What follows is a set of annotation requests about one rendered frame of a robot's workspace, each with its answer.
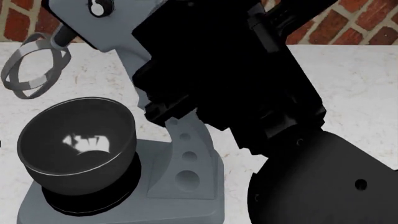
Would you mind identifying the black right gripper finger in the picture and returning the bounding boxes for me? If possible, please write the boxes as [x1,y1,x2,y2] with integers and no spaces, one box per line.
[262,0,340,46]
[152,0,250,21]

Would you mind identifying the grey stand mixer head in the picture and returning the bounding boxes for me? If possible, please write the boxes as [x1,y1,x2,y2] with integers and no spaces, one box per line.
[41,0,171,54]

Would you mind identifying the white black mixer knob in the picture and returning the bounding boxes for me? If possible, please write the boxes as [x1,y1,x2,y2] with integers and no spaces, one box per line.
[86,0,115,17]

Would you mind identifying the grey stand mixer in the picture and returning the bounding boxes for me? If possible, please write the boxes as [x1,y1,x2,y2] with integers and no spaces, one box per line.
[16,44,225,224]

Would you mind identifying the dark metal mixing bowl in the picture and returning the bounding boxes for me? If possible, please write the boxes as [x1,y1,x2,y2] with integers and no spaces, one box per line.
[16,96,138,196]

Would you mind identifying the grey wire whisk attachment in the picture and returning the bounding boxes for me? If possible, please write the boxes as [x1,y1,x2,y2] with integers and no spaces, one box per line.
[1,24,79,100]

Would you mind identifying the black round bowl pedestal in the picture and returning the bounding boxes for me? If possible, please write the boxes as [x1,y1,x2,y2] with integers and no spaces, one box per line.
[41,151,143,217]

